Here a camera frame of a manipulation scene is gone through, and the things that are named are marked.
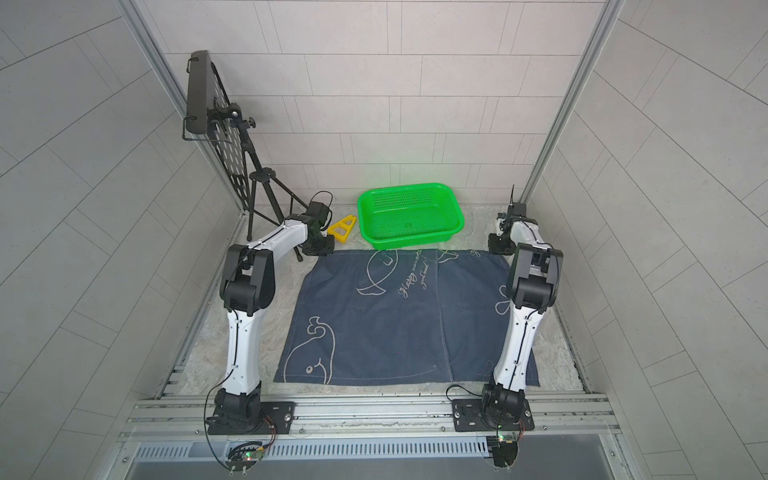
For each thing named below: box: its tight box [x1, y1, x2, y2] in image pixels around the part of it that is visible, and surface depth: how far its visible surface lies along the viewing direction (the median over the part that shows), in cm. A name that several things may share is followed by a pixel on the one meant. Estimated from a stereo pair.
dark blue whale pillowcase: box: [274, 248, 539, 387], surface depth 89 cm
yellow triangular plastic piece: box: [327, 215, 356, 244], surface depth 111 cm
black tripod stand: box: [208, 103, 308, 262], surface depth 83 cm
